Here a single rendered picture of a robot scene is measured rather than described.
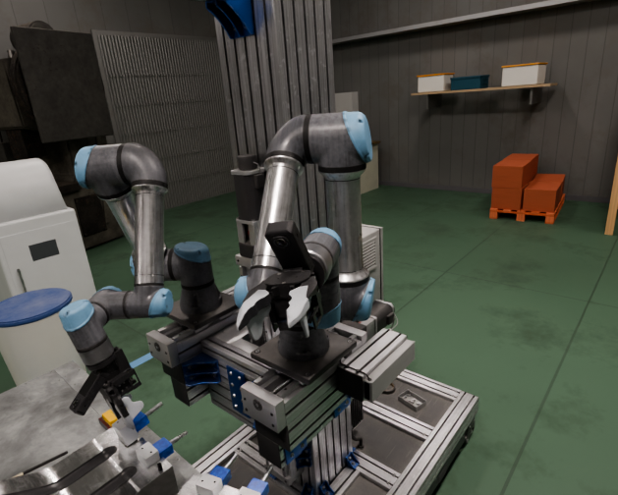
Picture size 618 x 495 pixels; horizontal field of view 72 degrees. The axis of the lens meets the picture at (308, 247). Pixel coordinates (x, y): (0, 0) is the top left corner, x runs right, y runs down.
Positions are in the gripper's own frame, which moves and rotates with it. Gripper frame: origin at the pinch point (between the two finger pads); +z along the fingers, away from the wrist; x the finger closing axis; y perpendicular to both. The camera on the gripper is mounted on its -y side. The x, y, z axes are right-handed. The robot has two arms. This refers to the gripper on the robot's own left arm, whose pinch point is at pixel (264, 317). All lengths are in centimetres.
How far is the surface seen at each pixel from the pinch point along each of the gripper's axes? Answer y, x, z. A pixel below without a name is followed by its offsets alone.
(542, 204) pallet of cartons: 147, -148, -529
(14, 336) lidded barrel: 66, 227, -122
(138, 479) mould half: 50, 52, -17
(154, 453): 48, 51, -23
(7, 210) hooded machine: 0, 300, -208
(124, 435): 45, 61, -26
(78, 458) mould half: 48, 73, -20
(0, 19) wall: -217, 484, -451
